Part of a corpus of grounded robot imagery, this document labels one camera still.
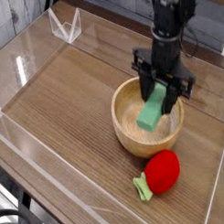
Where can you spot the black table frame bracket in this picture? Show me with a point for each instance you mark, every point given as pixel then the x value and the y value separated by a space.
pixel 24 209

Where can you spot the brown wooden bowl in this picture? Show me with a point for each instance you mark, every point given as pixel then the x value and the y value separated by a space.
pixel 126 105

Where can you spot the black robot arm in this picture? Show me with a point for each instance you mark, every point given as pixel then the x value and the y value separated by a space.
pixel 170 19

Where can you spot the green rectangular block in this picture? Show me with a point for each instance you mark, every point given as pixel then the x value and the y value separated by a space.
pixel 151 113

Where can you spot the red plush strawberry toy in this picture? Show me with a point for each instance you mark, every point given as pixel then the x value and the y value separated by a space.
pixel 159 175

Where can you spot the clear acrylic corner bracket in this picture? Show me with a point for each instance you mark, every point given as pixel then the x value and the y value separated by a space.
pixel 66 31

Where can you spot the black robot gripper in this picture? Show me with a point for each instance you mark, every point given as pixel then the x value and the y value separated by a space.
pixel 162 63

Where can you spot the clear acrylic tray wall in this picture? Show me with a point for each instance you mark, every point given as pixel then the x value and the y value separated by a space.
pixel 67 194

